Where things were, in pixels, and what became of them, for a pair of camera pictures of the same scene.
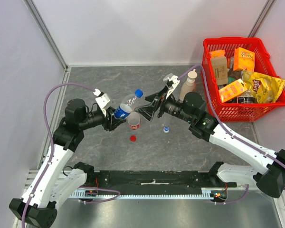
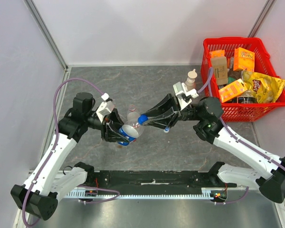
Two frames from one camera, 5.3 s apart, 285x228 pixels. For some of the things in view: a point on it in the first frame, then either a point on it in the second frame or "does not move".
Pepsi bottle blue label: (120, 114) -> (130, 138)
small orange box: (213, 53) does not move
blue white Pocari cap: (166, 129) does not move
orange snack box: (232, 90) does not move
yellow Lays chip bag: (267, 89) does not move
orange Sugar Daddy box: (243, 60) does not move
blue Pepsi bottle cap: (138, 93) -> (142, 118)
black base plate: (156, 180) does not move
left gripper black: (113, 121) -> (107, 134)
